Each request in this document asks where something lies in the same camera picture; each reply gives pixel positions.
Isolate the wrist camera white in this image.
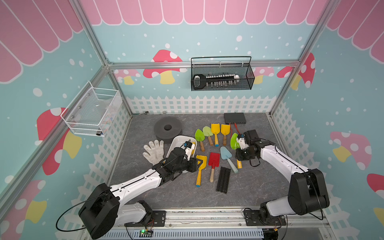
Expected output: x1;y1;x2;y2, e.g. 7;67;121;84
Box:
237;134;249;150
184;140;193;161

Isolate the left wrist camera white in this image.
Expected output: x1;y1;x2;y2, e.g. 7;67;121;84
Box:
184;140;193;161

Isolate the red trowel wooden handle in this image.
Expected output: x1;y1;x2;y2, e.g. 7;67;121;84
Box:
209;153;220;183

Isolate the black socket set rail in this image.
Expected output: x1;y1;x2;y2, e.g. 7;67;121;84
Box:
191;74;240;90

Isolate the black wire mesh wall basket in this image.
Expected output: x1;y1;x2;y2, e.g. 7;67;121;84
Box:
191;56;255;91

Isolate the red ethernet cable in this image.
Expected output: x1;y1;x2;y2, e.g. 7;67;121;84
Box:
228;122;242;136

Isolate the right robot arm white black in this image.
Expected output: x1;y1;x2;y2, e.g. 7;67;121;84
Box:
231;130;330;221

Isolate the white plastic storage box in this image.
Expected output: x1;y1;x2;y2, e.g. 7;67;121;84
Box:
166;136;198;158

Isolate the light blue plastic shovel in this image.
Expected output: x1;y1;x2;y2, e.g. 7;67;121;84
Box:
220;146;239;174

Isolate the black network switch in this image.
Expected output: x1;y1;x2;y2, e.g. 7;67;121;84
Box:
224;113;247;125

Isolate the yellow plastic shovel blue cap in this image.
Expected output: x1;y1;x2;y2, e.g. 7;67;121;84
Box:
211;124;221;147

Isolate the white knit work glove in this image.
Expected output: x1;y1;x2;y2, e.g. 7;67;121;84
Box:
143;140;164;165

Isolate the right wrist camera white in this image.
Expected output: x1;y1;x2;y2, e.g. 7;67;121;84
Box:
237;134;249;150

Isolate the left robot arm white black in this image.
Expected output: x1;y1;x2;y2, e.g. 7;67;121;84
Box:
79;147;202;240

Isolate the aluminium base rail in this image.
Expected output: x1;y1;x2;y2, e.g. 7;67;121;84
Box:
101;207;336;240

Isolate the black aluminium extrusion bar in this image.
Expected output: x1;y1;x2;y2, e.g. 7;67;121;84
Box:
216;167;231;194

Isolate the bright green trowel wooden handle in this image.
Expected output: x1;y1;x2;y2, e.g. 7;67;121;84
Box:
195;129;205;152

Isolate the small green circuit board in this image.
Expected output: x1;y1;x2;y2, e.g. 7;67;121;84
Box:
139;230;154;238

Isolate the green plastic shovel yellow handle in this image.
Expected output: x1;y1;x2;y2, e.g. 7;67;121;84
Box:
231;133;243;169

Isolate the white wire mesh wall basket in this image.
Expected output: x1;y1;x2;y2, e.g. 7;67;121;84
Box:
61;82;123;137

